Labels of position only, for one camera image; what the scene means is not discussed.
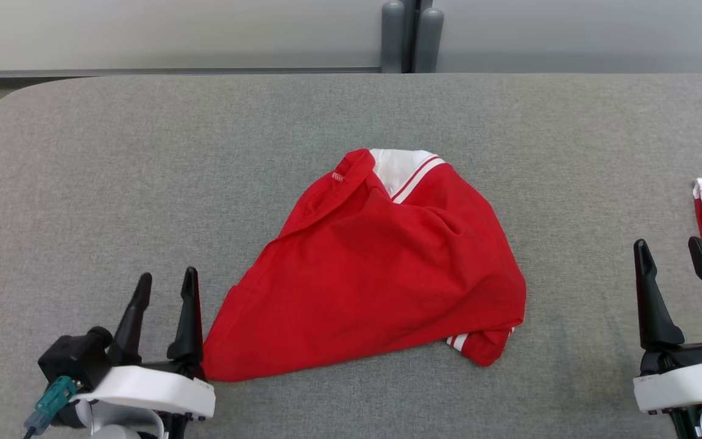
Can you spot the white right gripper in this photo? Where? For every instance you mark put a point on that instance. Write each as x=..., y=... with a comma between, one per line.
x=686, y=381

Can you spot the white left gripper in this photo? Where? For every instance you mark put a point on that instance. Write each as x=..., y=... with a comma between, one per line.
x=156, y=387

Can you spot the red and white shirt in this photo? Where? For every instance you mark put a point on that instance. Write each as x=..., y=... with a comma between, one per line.
x=375, y=274

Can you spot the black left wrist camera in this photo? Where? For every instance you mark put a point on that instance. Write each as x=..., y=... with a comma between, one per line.
x=74, y=360

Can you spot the grey wall base rail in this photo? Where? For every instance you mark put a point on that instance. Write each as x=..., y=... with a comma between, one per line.
x=144, y=72

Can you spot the grey partition post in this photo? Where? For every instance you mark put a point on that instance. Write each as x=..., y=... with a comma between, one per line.
x=412, y=36

